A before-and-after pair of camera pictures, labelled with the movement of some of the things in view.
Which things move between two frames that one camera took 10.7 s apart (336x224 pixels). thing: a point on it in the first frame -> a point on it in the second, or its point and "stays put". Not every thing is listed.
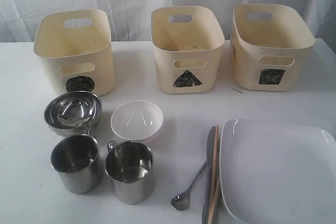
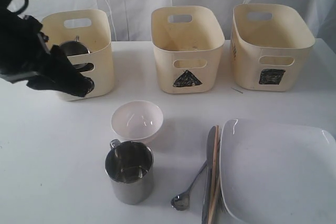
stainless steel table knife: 209,154 stays put
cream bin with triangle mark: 187,41 stays put
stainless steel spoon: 180,201 stays put
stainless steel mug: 76,159 -> 74,48
